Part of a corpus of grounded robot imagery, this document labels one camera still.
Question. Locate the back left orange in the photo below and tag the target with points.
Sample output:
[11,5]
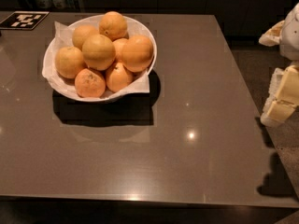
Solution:
[81,33]

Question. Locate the black white fiducial marker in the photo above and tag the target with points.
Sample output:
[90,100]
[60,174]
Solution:
[23,20]

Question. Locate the hidden middle orange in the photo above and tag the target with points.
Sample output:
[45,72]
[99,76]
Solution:
[118,45]

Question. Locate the white bowl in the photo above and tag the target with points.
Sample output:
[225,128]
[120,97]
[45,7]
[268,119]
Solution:
[134,28]

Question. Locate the front left mottled orange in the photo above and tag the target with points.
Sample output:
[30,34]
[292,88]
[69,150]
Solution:
[90,83]

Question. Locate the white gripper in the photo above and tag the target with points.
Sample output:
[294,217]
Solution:
[290,34]

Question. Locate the top orange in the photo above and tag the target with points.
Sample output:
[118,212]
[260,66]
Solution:
[113,25]

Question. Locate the front centre orange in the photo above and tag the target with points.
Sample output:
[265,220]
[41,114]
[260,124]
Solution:
[118,77]

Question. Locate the large orange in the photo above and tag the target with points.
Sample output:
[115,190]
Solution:
[98,52]
[137,53]

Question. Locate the white paper liner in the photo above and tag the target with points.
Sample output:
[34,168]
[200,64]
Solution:
[63,38]

